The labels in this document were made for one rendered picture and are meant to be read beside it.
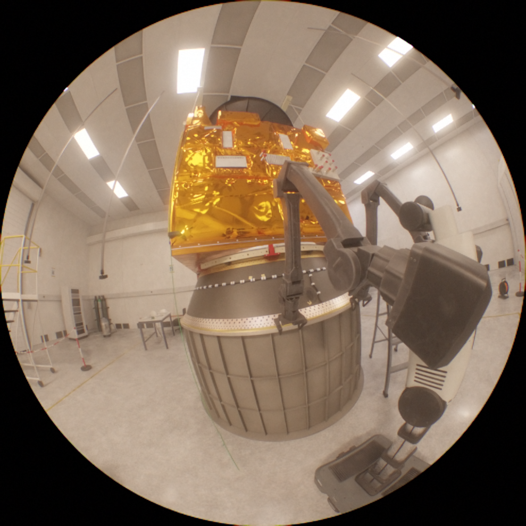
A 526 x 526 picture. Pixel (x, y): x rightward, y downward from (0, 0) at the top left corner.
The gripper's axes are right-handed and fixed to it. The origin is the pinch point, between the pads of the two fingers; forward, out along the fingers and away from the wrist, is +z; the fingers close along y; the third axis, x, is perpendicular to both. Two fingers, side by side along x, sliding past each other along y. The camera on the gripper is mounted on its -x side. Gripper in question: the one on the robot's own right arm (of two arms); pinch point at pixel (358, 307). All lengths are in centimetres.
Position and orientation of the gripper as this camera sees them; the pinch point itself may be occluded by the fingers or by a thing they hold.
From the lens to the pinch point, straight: 100.7
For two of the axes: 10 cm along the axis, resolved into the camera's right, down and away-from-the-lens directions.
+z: 0.3, 9.2, 3.8
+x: 2.5, 3.6, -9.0
